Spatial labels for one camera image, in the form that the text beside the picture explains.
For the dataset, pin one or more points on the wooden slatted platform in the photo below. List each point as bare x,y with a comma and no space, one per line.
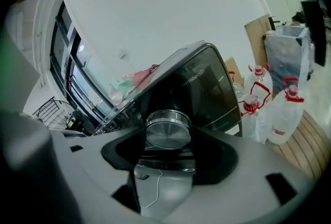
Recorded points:
305,150

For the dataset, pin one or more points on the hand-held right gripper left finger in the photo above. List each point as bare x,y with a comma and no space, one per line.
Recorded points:
93,166

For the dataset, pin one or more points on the grey plastic-wrapped storage box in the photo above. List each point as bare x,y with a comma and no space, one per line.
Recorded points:
284,57

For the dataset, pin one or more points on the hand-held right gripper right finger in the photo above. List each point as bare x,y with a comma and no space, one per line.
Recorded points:
248,192

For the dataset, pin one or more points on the black washing machine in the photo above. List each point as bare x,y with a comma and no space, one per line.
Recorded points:
207,93

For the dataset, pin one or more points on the large brown cardboard sheet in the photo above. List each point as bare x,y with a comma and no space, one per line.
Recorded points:
256,36

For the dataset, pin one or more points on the pink detergent pouch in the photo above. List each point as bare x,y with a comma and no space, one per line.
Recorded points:
132,80

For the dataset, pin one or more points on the tall black cabinet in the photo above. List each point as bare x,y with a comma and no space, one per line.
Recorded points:
314,31

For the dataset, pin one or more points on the small open cardboard box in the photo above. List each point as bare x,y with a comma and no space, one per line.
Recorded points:
234,67

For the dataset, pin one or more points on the black floor fan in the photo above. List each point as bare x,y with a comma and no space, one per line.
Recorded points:
51,111

